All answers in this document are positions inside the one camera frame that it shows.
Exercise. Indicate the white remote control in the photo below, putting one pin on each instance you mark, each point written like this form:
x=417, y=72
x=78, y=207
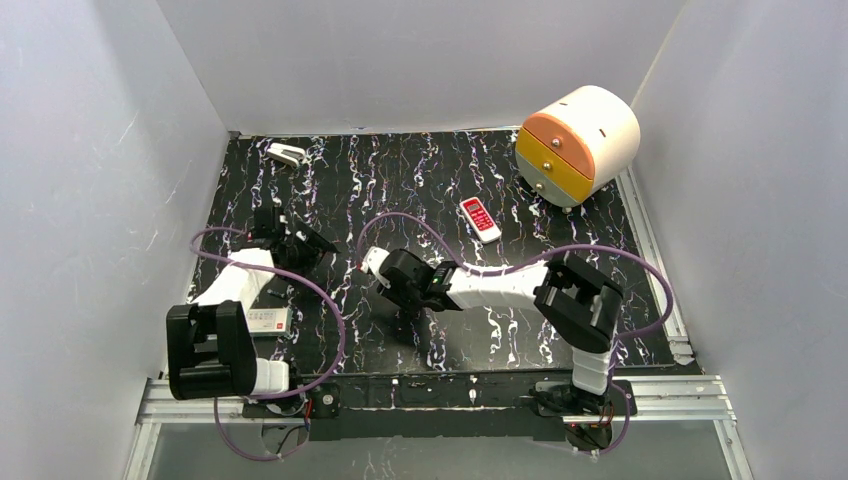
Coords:
x=480, y=220

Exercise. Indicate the white battery box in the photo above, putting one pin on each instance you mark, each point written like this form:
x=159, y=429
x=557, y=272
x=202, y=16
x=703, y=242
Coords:
x=269, y=321

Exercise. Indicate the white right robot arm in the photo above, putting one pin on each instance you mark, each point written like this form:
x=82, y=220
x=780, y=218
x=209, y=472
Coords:
x=581, y=303

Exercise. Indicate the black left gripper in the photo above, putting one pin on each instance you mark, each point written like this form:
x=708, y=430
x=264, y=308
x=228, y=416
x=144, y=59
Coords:
x=291, y=239

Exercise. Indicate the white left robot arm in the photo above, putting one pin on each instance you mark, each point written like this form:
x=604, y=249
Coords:
x=210, y=350

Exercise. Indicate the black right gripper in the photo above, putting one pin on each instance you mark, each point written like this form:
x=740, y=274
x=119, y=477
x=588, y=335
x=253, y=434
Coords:
x=392, y=291

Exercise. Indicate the round orange drawer cabinet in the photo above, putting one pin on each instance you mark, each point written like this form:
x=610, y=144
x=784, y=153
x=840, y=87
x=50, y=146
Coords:
x=576, y=145

